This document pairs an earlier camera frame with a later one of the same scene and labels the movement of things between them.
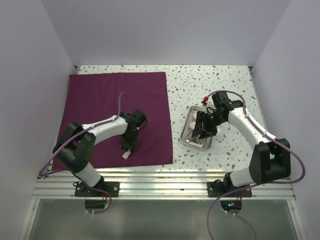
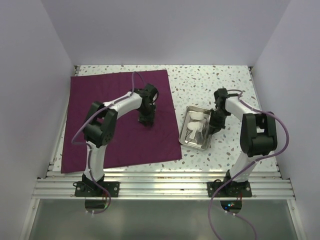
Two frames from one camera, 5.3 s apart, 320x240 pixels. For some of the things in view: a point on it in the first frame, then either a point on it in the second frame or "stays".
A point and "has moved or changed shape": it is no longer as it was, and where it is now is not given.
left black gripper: (132, 145) to (143, 119)
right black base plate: (217, 188) stays
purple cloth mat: (93, 97) stays
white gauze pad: (192, 125) stays
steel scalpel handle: (194, 144) has moved or changed shape
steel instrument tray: (186, 139) stays
